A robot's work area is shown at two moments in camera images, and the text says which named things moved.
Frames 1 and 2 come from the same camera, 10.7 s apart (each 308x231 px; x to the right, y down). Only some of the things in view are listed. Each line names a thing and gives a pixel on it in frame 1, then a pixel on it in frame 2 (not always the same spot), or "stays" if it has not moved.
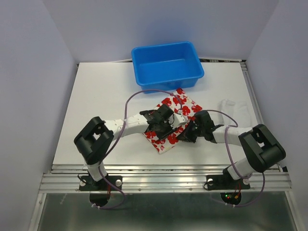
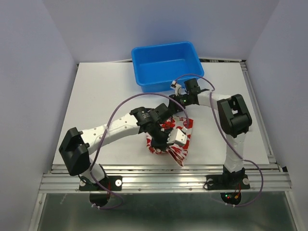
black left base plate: (86, 183) stays
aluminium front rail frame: (264, 178) stays
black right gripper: (185, 135) -> (174, 106)
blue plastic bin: (166, 67) stays
